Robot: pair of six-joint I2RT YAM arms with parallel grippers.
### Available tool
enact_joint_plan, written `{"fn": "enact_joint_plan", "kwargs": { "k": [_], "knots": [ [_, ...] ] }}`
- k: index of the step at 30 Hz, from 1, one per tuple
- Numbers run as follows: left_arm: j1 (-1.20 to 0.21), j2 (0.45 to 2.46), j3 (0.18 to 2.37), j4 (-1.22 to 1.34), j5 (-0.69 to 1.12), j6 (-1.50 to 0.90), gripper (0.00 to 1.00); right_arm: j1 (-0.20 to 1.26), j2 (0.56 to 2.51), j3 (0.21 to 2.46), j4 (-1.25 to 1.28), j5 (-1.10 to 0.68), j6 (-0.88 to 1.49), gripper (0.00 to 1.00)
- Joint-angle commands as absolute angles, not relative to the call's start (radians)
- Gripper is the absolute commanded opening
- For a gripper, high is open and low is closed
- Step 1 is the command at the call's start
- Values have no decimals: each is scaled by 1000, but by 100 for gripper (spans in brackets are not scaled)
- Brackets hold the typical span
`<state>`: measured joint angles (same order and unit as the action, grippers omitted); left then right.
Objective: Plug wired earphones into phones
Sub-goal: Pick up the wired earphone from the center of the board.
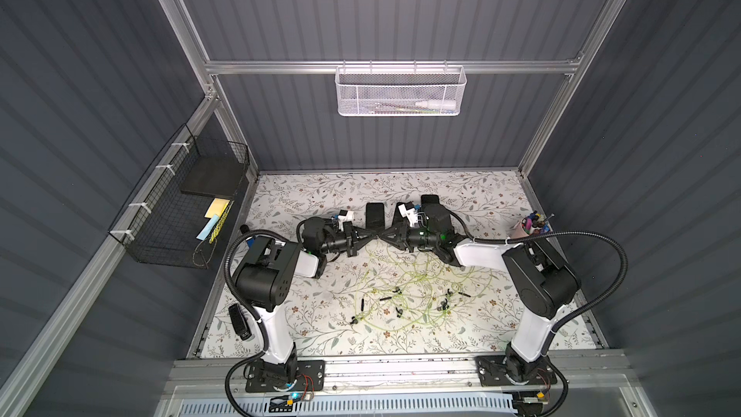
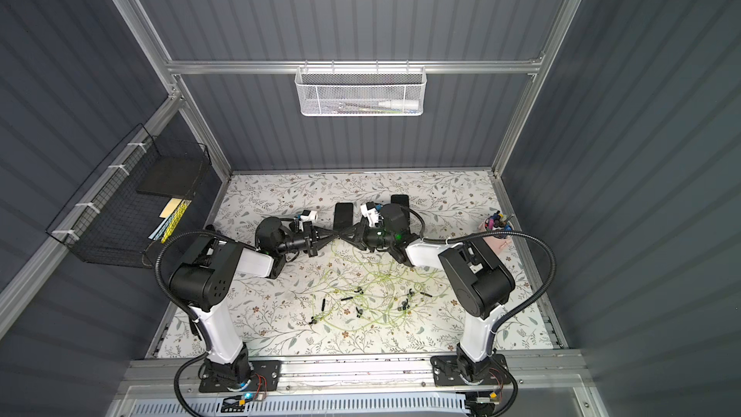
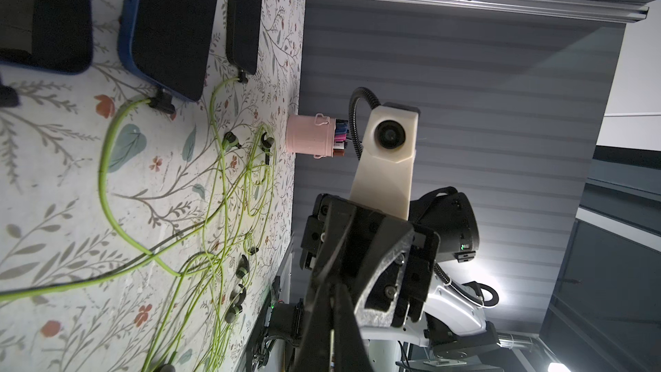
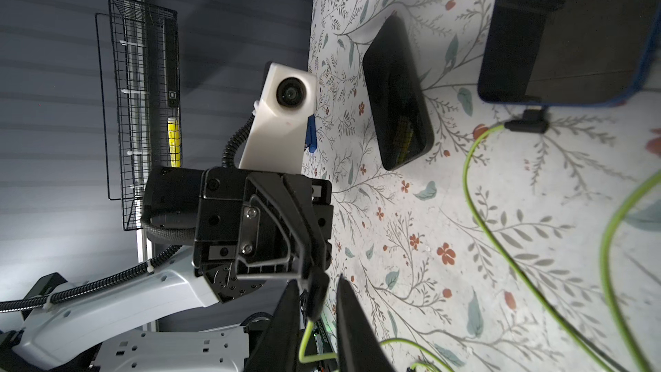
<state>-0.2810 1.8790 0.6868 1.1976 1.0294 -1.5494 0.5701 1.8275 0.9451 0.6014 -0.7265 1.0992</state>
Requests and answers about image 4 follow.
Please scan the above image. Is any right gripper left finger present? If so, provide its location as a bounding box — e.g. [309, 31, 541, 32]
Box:
[244, 280, 301, 372]

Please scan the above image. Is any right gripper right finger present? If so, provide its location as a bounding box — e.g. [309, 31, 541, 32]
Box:
[337, 277, 394, 372]

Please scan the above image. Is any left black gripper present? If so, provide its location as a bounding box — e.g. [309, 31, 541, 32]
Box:
[193, 168, 333, 302]

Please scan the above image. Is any small black smartphone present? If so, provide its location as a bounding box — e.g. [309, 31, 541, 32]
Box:
[363, 15, 434, 171]

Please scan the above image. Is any green wired earphones tangle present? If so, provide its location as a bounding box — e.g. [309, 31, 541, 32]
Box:
[304, 115, 660, 371]

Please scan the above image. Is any black earphone plug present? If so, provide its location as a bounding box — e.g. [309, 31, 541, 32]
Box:
[504, 108, 550, 134]
[304, 266, 330, 322]

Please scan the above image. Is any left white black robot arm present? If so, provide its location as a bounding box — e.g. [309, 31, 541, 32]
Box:
[1, 167, 333, 371]

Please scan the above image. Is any blue marker pen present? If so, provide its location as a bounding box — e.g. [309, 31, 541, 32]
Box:
[305, 115, 318, 153]

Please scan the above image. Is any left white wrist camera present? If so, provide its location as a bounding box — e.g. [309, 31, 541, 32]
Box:
[239, 62, 318, 174]

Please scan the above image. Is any black wire wall basket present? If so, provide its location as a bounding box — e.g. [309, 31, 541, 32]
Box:
[106, 0, 182, 231]

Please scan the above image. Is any left black corrugated cable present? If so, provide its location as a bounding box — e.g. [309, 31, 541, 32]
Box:
[0, 113, 256, 314]

